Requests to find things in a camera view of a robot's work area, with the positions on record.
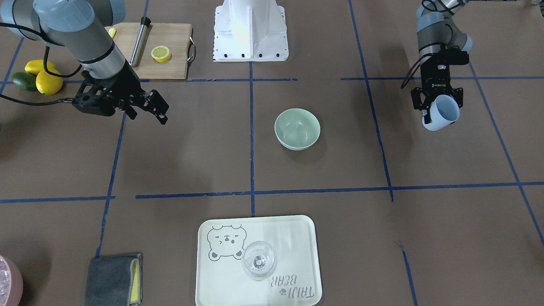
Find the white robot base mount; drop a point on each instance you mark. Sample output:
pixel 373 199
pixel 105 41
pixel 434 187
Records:
pixel 250 31

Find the pink bowl with ice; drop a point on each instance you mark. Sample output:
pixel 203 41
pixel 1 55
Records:
pixel 11 283

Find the wooden cutting board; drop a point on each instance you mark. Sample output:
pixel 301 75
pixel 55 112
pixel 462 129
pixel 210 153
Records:
pixel 175 36

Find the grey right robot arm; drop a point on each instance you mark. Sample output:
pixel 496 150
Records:
pixel 78 25

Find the lemon half slice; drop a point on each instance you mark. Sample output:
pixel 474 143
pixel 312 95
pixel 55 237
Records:
pixel 161 54

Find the green bowl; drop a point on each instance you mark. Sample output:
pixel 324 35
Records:
pixel 297 129

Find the light blue plastic cup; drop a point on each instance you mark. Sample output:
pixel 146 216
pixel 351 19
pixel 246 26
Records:
pixel 443 111

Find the grey folded cloth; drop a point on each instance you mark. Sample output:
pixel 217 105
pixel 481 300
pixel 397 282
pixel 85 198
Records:
pixel 114 281

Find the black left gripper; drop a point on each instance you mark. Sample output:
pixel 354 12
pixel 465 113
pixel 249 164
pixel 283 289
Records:
pixel 437 79

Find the yellow lemon upper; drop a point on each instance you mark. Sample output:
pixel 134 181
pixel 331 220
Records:
pixel 48 84

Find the clear wine glass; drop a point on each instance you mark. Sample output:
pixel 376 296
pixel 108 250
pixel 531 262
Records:
pixel 259 260

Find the green lime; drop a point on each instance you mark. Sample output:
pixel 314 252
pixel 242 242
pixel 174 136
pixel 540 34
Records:
pixel 24 81

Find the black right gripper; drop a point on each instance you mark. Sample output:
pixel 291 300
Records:
pixel 122 92

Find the cream bear tray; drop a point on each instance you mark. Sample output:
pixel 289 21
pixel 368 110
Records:
pixel 220 276

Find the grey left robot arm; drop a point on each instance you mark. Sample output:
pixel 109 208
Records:
pixel 441 45

